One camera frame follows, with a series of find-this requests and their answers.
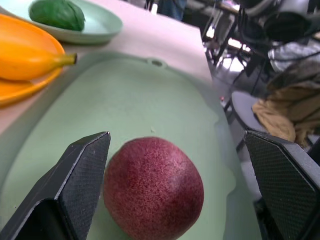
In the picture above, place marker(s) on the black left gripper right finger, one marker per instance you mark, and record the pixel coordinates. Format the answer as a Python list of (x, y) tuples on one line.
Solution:
[(285, 185)]

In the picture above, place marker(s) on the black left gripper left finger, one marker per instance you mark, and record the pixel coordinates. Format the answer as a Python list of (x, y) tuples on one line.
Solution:
[(77, 180)]

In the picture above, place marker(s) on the orange plate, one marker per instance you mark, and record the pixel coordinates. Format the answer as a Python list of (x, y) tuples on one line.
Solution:
[(20, 85)]

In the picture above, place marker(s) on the green plate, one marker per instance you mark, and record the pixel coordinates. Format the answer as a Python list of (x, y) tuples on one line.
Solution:
[(100, 27)]

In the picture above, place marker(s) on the tan jacket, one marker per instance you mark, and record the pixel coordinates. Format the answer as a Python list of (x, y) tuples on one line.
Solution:
[(287, 110)]

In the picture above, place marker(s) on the red peach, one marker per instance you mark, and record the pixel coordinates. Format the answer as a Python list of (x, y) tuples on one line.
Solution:
[(152, 187)]

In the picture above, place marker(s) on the pale green tray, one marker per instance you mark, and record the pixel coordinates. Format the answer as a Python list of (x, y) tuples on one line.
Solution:
[(140, 105)]

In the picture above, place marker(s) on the yellow banana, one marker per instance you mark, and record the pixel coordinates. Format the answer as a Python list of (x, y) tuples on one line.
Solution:
[(27, 62)]

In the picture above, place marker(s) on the silver grey garment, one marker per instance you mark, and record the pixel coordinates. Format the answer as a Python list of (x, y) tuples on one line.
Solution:
[(292, 53)]

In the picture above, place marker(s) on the green leafy vegetable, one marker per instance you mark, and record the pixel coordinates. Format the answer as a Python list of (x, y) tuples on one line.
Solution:
[(58, 15)]

